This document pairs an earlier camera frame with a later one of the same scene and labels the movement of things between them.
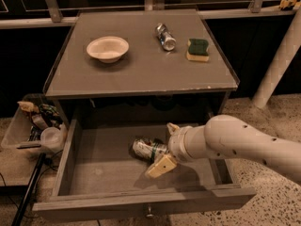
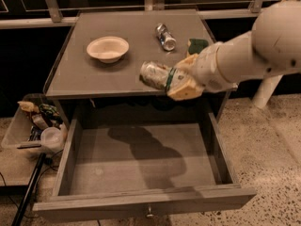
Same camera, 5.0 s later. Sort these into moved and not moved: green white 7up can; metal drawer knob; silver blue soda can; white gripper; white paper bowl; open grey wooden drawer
Moved: white gripper; green white 7up can
Not moved: open grey wooden drawer; white paper bowl; metal drawer knob; silver blue soda can
